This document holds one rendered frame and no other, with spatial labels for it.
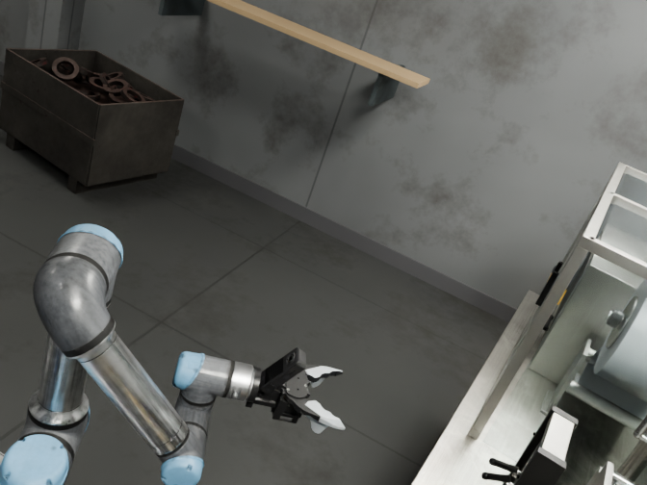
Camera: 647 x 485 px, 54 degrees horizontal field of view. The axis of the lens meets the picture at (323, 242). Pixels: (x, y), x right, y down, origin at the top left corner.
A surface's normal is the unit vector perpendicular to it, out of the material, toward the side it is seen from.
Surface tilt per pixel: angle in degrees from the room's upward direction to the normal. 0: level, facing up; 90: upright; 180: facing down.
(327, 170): 90
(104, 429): 0
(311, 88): 90
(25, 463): 7
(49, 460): 7
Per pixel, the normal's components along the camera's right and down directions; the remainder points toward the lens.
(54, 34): -0.36, 0.32
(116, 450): 0.31, -0.84
